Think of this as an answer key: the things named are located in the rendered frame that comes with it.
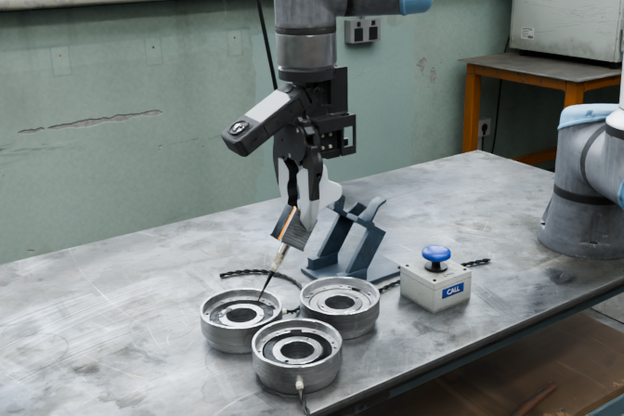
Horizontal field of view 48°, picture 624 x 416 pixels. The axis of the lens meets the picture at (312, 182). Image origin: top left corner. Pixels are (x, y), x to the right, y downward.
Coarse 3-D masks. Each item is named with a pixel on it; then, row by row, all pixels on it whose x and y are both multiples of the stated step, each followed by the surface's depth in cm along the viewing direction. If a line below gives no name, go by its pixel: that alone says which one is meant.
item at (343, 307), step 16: (304, 288) 94; (320, 288) 96; (336, 288) 96; (352, 288) 96; (368, 288) 95; (304, 304) 90; (320, 304) 92; (336, 304) 95; (352, 304) 94; (320, 320) 88; (336, 320) 88; (352, 320) 88; (368, 320) 89; (352, 336) 89
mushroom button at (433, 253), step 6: (426, 246) 98; (432, 246) 98; (438, 246) 98; (444, 246) 98; (426, 252) 96; (432, 252) 96; (438, 252) 96; (444, 252) 96; (450, 252) 97; (426, 258) 96; (432, 258) 96; (438, 258) 95; (444, 258) 96; (432, 264) 98; (438, 264) 97
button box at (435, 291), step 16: (400, 272) 99; (416, 272) 97; (432, 272) 97; (448, 272) 97; (464, 272) 96; (400, 288) 100; (416, 288) 97; (432, 288) 94; (448, 288) 95; (464, 288) 97; (432, 304) 95; (448, 304) 96
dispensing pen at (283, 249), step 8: (288, 208) 92; (280, 216) 92; (288, 216) 91; (280, 224) 92; (272, 232) 92; (280, 232) 91; (280, 248) 92; (288, 248) 92; (280, 256) 92; (272, 264) 93; (280, 264) 93; (272, 272) 92; (264, 288) 93
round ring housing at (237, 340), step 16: (240, 288) 94; (208, 304) 92; (240, 304) 93; (272, 304) 92; (208, 320) 86; (224, 320) 89; (240, 320) 92; (256, 320) 88; (272, 320) 87; (208, 336) 87; (224, 336) 85; (240, 336) 85; (224, 352) 87; (240, 352) 86
